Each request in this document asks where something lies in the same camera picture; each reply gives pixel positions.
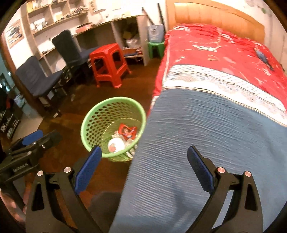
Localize clear cup with printed lid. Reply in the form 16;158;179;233
107;138;125;153

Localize red snack wrapper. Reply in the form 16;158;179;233
118;123;137;140

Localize green perforated trash basket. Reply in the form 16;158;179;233
80;97;146;162

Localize blue ribbed blanket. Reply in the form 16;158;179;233
108;64;287;233

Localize dark blue chair at left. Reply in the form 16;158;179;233
16;56;66;118

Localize dark blue chair near shelf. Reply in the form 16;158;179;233
51;30;99;76

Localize red plastic stool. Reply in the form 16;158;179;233
89;43;130;88

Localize white desk shelving unit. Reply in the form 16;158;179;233
19;1;150;75

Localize red floral bed quilt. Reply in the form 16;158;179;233
152;24;286;126

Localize blue object on bed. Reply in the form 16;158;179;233
254;48;274;71

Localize white plastic bag under desk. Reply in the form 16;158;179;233
126;34;141;49

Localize green plastic stool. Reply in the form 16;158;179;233
148;42;165;59

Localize light blue paper bag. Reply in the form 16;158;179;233
148;24;164;43

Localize wooden bed headboard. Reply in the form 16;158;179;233
166;1;265;44

